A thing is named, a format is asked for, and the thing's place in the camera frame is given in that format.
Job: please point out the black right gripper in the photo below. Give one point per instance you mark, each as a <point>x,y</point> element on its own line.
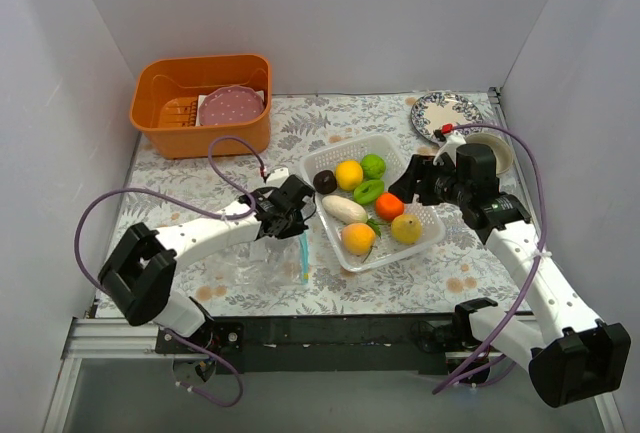
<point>417,182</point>

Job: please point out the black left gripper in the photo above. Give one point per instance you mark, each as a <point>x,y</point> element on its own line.
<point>297,198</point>

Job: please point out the orange tangerine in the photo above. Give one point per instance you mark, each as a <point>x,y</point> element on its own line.
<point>388,207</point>

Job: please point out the green avocado half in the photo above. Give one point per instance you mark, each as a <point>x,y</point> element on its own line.
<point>368,191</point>

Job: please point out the clear zip top bag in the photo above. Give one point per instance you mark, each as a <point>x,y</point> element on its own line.
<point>266,264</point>

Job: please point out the white radish with leaves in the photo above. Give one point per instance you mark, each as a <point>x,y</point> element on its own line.
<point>348,212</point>

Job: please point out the orange yellow peach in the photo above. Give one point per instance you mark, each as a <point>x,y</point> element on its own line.
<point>358,238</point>

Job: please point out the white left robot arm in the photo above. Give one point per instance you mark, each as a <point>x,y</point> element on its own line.
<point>138,274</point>

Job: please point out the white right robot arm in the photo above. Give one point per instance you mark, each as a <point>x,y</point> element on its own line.
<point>572,354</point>

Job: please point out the bumpy green lime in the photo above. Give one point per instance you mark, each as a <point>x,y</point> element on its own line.
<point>373,166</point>

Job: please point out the white perforated plastic basket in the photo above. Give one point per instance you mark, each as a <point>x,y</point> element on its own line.
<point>385,248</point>

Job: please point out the yellow lemon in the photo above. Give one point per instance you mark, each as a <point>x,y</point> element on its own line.
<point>349,175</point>

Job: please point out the blue floral ceramic plate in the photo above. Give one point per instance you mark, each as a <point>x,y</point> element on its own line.
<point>435,109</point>

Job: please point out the beige ceramic bowl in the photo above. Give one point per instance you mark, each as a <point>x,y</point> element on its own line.
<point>501,150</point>

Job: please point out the pink polka dot plate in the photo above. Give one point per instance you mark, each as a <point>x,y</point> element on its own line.
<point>230,105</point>

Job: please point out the orange dish rack insert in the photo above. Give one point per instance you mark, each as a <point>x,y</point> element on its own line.
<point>181,112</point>

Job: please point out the orange plastic tub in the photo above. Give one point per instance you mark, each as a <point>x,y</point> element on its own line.
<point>187,77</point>

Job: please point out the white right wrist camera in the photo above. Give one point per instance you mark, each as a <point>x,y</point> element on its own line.
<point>449,140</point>

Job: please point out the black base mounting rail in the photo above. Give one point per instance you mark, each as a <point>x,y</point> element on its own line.
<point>424,343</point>

